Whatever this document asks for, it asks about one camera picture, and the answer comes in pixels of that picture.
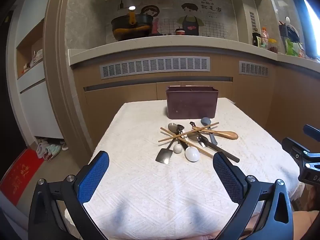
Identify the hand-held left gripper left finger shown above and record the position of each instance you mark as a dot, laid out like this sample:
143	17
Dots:
93	177

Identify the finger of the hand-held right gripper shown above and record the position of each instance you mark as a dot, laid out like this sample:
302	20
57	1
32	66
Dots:
311	130
292	145

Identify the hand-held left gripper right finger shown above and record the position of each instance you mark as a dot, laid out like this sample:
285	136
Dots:
228	180

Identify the grey silicone spoon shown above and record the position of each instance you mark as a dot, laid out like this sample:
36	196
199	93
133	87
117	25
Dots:
206	121

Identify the metal shovel-shaped spoon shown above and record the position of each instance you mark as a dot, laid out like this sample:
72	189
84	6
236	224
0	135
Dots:
163	156

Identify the brown plastic utensil box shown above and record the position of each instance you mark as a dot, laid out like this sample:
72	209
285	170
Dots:
191	103

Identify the large white ceramic spoon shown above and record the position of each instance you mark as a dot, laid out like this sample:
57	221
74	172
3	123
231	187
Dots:
192	154

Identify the wooden spoon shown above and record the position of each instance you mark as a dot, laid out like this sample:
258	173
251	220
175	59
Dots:
228	135

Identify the pile of shoes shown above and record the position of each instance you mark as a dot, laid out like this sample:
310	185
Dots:
50	150

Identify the white textured table cloth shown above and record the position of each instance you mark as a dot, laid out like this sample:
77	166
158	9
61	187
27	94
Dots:
155	195

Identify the red doormat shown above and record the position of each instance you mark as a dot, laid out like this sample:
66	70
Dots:
18	176

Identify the green packet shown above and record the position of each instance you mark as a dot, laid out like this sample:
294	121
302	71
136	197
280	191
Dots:
292	48

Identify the short grey vent grille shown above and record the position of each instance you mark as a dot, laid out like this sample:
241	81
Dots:
253	68

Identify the wooden kitchen cabinet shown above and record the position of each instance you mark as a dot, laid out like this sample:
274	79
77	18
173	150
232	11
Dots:
125	92

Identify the yellow-lidded red jar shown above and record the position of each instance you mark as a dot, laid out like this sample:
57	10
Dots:
273	45

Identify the white shelf cabinet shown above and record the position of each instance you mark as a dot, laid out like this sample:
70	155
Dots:
37	92

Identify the orange-capped bottle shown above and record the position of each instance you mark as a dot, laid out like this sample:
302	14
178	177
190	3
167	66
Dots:
264	38

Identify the dark sauce bottle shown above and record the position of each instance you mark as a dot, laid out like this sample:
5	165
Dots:
256	40

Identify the long grey vent grille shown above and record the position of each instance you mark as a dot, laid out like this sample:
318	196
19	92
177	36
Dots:
155	67

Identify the black cooking pot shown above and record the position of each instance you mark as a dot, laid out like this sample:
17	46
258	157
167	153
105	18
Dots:
132	26

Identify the small red jar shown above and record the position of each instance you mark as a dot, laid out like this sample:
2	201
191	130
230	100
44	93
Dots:
179	31

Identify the cartoon wall sticker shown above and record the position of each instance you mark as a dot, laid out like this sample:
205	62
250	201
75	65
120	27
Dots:
190	17

